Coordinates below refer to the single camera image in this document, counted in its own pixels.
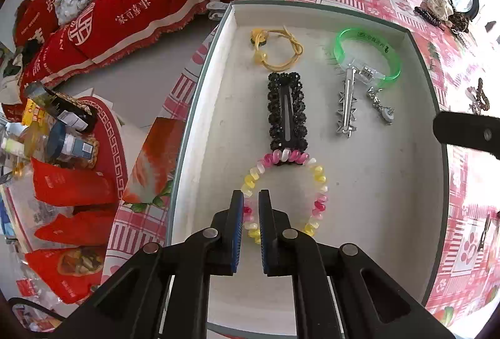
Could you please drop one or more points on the black hair claw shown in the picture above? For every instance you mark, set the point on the black hair claw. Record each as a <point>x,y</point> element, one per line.
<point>427,15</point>

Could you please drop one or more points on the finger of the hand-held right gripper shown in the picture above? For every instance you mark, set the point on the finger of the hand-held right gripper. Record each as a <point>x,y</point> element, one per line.
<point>465,130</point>

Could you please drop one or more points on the white scrunchie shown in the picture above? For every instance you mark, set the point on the white scrunchie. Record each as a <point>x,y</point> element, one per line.
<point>439,3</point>

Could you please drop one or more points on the red round tray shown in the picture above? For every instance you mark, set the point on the red round tray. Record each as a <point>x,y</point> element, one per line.
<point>111,136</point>

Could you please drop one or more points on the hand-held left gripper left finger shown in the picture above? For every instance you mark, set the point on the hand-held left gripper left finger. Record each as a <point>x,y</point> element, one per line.
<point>235,237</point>

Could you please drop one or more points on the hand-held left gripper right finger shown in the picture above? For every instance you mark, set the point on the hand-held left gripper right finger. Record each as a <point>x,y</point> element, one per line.
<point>265,237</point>

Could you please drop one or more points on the silver binder clip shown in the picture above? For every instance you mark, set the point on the silver binder clip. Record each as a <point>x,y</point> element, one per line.
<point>216,11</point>

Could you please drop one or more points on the small silver pendant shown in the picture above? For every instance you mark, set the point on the small silver pendant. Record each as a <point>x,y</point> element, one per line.
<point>387,115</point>

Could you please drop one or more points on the yellow snack packet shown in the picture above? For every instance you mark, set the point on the yellow snack packet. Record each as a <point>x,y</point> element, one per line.
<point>33,112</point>

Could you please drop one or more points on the leopard print scrunchie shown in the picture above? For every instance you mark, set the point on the leopard print scrunchie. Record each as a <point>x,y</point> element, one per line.
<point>460,22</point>

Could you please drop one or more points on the silver spiked hair clip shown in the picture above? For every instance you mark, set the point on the silver spiked hair clip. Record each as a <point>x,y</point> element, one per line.
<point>345,108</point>

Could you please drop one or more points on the red snack packet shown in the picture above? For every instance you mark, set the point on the red snack packet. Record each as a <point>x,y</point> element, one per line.
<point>78,229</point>
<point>74,184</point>
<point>66,272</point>

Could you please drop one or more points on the black rhinestone hair clip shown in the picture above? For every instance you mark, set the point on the black rhinestone hair clip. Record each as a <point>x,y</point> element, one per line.
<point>275,108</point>

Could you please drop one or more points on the blue-capped bottle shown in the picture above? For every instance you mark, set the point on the blue-capped bottle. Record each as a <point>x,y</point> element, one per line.
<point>66,143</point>

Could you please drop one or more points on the grey shallow tray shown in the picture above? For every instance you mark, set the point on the grey shallow tray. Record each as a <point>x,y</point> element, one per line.
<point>371,186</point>

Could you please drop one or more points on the gold metal hair clip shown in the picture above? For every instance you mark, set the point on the gold metal hair clip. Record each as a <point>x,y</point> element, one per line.
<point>485,231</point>

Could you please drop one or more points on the strawberry printed pink tablecloth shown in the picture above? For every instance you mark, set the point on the strawberry printed pink tablecloth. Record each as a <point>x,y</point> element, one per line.
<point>468,186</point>

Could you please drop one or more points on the dark glass bottle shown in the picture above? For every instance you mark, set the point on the dark glass bottle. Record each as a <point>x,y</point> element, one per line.
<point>58,104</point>

